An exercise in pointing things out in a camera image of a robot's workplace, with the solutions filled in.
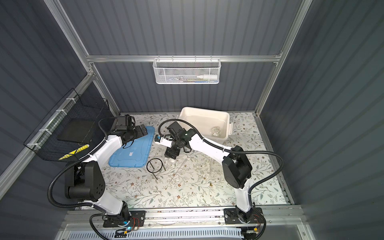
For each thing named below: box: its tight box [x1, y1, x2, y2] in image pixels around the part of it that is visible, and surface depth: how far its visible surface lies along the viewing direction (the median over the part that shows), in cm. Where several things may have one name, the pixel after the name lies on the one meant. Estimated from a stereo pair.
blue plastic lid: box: [108, 126, 156, 168], surface depth 98 cm
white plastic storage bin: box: [177, 106, 233, 144], surface depth 102 cm
